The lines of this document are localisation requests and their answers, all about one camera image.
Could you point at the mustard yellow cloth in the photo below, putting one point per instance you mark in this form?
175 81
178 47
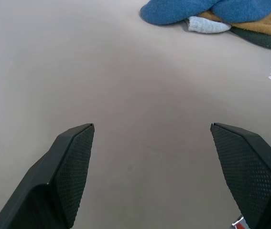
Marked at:
264 23

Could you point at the light blue cloth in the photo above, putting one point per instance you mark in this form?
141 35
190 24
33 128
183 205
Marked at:
207 25

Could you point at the dark green cloth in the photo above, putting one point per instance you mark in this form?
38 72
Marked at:
269 41

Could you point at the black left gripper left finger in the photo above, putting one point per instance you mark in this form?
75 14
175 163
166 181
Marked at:
61 181

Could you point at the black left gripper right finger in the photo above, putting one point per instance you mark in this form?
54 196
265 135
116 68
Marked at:
252 171

